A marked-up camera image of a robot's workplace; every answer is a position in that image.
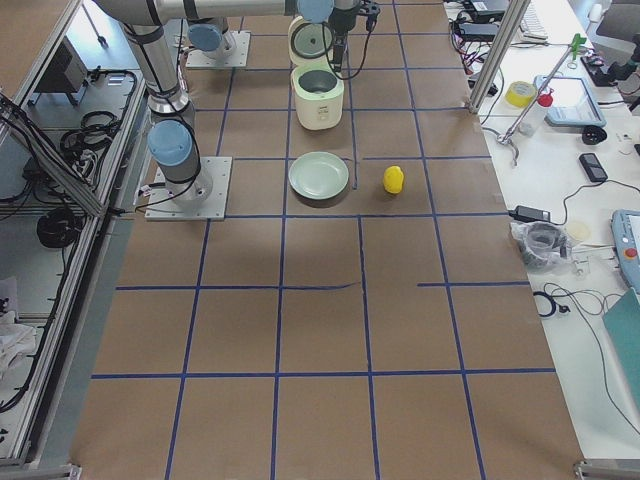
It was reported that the black phone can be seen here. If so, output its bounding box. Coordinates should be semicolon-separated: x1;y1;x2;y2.
579;153;608;183

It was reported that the bagged black cable coil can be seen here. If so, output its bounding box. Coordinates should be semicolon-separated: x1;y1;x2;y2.
509;221;574;274

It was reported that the white rice cooker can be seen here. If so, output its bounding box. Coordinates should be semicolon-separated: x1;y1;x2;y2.
288;15;344;130

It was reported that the aluminium frame post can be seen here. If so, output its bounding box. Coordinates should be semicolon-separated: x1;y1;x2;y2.
467;0;530;113

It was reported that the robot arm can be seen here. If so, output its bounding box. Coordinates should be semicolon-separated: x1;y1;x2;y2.
97;1;380;204
188;17;236;60

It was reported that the yellow tape roll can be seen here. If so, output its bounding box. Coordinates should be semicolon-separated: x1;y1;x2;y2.
505;81;538;109

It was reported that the black power adapter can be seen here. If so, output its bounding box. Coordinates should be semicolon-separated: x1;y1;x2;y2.
508;205;551;223

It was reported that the metal lab stand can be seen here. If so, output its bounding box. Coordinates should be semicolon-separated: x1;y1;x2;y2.
496;33;587;166

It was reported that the green plate near arm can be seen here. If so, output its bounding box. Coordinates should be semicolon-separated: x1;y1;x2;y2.
288;151;349;200

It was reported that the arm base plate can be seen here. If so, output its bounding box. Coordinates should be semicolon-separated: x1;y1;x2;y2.
144;157;233;221
186;25;251;70

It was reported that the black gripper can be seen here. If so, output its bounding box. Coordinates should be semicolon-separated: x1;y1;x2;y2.
328;0;381;70

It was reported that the yellow toy potato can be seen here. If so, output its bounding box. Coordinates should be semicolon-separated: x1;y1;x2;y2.
382;165;405;195

